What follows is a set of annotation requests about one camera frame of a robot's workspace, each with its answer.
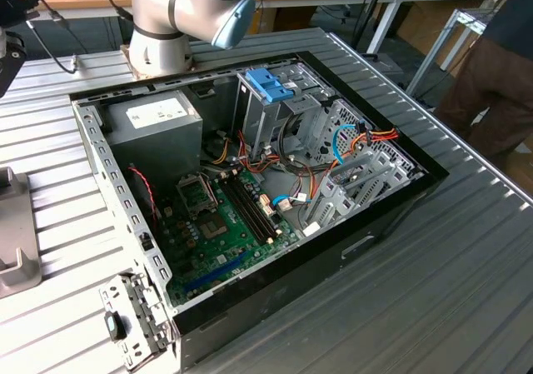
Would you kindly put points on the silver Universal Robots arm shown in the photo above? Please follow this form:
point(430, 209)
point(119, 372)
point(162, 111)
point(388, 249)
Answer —
point(158, 36)

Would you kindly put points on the metal disk bay cage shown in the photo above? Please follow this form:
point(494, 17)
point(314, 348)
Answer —
point(375, 182)

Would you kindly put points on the grey Dell power supply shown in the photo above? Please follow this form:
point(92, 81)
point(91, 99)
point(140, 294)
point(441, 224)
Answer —
point(158, 116)

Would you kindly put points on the small beige power socket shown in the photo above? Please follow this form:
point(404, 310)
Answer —
point(168, 211)

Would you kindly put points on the small black chassis clip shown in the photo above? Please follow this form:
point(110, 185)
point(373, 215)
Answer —
point(146, 242)

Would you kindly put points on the CPU socket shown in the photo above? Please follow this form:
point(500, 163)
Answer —
point(212, 227)

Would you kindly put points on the blue plastic drive latch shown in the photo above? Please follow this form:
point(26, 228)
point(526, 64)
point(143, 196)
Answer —
point(270, 86)

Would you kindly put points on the metal optical drive cage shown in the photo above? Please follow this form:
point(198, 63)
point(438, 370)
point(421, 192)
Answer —
point(266, 120)

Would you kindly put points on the hinged metal slot retainer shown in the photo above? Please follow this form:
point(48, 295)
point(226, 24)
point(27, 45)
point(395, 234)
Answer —
point(145, 303)

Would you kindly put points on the black RAM slot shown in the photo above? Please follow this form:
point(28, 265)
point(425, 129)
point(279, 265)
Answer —
point(260, 200)
point(250, 205)
point(255, 203)
point(245, 208)

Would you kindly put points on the black latch with blue face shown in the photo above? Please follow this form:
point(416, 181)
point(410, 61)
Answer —
point(114, 326)

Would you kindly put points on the green motherboard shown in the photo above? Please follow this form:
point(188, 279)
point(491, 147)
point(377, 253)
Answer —
point(233, 245)

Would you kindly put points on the blue expansion slot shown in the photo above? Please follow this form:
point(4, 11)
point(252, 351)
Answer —
point(216, 272)

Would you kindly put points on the beige board header block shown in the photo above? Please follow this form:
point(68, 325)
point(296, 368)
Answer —
point(266, 203)

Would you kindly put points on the white plastic tag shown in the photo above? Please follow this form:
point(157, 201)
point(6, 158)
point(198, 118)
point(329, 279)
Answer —
point(311, 230)

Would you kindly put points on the black open PC case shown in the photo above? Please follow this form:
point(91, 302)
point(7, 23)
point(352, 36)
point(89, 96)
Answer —
point(291, 290)

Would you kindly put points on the black tripod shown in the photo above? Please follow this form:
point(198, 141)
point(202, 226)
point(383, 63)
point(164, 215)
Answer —
point(370, 11)

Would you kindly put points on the plain brown cardboard box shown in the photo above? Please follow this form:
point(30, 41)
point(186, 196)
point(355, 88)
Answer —
point(420, 28)

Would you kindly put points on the person in brown trousers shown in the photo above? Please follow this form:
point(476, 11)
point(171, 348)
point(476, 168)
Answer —
point(491, 78)

